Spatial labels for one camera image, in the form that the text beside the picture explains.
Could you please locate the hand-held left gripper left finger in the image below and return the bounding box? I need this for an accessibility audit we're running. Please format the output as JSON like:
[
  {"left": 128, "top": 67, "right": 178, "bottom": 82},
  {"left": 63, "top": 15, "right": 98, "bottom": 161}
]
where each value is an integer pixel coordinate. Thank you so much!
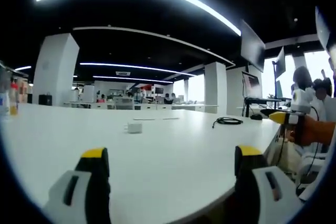
[{"left": 43, "top": 147, "right": 111, "bottom": 224}]

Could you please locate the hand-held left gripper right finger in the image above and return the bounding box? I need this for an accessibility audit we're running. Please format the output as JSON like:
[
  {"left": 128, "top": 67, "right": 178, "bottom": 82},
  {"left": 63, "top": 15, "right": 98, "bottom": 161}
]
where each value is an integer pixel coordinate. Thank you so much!
[{"left": 234, "top": 144, "right": 306, "bottom": 224}]

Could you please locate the black Type-C cable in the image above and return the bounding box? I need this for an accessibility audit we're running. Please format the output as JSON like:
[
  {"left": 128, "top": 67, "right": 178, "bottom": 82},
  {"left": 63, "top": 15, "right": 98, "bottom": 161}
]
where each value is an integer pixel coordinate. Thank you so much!
[{"left": 212, "top": 116, "right": 244, "bottom": 130}]

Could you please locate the white charger adapter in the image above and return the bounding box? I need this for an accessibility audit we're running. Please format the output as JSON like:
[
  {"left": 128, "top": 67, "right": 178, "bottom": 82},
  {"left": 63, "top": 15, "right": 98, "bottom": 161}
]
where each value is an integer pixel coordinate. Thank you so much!
[{"left": 123, "top": 122, "right": 143, "bottom": 135}]

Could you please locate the white desk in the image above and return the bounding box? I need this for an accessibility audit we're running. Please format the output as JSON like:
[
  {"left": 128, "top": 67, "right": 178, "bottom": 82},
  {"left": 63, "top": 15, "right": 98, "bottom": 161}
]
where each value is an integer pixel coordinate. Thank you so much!
[{"left": 0, "top": 102, "right": 283, "bottom": 224}]

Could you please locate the black laptop stand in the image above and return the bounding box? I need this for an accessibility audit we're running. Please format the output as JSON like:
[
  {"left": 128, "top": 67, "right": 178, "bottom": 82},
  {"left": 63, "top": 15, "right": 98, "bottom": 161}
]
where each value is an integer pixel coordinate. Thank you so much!
[{"left": 243, "top": 97, "right": 284, "bottom": 118}]

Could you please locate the monitor on stand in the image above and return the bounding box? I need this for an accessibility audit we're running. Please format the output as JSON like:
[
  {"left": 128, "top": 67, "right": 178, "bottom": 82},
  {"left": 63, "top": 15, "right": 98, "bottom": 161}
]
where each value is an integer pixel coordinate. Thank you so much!
[{"left": 241, "top": 71, "right": 264, "bottom": 99}]

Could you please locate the beige bag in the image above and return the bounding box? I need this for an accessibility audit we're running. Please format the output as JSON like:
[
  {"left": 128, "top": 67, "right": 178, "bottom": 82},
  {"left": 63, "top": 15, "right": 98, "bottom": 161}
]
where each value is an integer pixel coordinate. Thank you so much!
[{"left": 278, "top": 140, "right": 303, "bottom": 174}]

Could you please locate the small hanging monitor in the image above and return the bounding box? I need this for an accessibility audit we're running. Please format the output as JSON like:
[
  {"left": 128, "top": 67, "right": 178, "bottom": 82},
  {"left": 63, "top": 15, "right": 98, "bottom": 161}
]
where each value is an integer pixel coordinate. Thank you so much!
[{"left": 275, "top": 46, "right": 287, "bottom": 79}]

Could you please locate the white chair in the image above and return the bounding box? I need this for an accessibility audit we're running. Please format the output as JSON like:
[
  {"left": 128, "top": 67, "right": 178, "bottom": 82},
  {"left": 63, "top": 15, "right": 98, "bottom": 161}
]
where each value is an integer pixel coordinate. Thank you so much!
[{"left": 296, "top": 152, "right": 328, "bottom": 184}]

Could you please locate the large hanging monitor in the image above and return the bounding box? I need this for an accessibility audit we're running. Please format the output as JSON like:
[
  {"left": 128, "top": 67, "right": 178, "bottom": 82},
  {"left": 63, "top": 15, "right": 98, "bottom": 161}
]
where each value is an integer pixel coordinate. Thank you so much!
[{"left": 240, "top": 19, "right": 266, "bottom": 73}]

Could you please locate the black box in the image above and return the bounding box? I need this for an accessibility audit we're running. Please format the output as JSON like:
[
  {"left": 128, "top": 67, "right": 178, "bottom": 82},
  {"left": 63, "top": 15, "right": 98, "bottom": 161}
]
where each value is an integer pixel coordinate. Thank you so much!
[{"left": 38, "top": 93, "right": 55, "bottom": 106}]

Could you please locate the red-capped orange bottle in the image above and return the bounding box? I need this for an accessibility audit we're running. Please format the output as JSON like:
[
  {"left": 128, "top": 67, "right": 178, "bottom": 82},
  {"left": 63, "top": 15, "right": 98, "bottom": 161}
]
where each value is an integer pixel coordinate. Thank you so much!
[{"left": 9, "top": 81, "right": 19, "bottom": 116}]

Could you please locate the clear plastic bottle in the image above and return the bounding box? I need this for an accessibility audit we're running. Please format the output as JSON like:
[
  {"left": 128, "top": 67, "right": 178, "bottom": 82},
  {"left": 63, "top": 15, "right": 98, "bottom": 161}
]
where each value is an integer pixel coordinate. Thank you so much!
[{"left": 0, "top": 90, "right": 11, "bottom": 120}]

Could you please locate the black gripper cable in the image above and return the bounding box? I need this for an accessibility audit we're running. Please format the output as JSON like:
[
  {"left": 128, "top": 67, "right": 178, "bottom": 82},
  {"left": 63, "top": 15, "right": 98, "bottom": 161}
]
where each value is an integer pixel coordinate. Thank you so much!
[{"left": 296, "top": 105, "right": 321, "bottom": 196}]

